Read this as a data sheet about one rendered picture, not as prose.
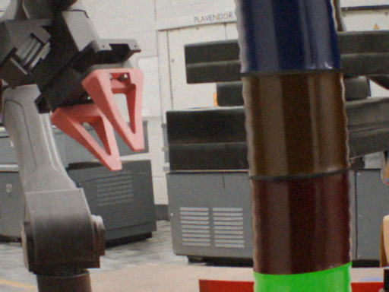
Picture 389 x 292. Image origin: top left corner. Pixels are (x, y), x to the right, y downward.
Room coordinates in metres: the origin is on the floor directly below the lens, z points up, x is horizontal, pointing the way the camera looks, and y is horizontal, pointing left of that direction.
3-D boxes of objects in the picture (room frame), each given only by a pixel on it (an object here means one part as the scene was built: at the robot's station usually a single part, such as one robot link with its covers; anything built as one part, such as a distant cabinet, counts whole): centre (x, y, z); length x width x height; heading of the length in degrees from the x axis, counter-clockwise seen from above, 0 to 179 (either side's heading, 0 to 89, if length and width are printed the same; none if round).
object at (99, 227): (1.00, 0.15, 1.00); 0.09 x 0.06 x 0.06; 108
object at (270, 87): (0.35, -0.04, 1.14); 0.04 x 0.04 x 0.03
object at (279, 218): (0.35, -0.04, 1.10); 0.04 x 0.04 x 0.03
